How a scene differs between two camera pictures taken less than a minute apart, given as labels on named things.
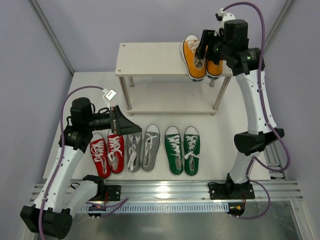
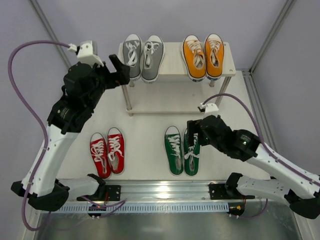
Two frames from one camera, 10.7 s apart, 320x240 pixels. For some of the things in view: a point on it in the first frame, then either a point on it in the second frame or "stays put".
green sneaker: [192, 150] stays put
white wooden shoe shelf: [155, 82] stays put
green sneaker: [173, 141] stays put
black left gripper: [114, 120] to [110, 75]
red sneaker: [116, 144] stays put
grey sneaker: [133, 150] to [132, 46]
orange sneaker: [196, 68] stays put
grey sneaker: [150, 145] to [152, 57]
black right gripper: [206, 40] to [198, 132]
